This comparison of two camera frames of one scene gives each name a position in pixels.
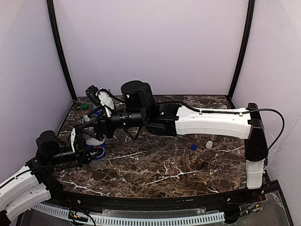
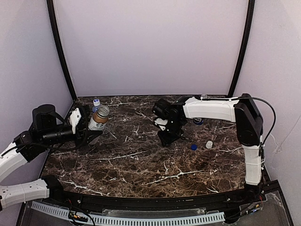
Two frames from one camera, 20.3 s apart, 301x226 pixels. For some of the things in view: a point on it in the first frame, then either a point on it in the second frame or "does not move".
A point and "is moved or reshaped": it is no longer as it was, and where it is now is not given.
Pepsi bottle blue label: [98, 152] is moved or reshaped
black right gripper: [108, 121] to [168, 133]
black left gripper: [83, 149] to [83, 131]
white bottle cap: [209, 144] does not move
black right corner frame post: [250, 20] does not move
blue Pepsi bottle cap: [194, 147] does not move
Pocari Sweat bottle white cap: [93, 106] to [96, 102]
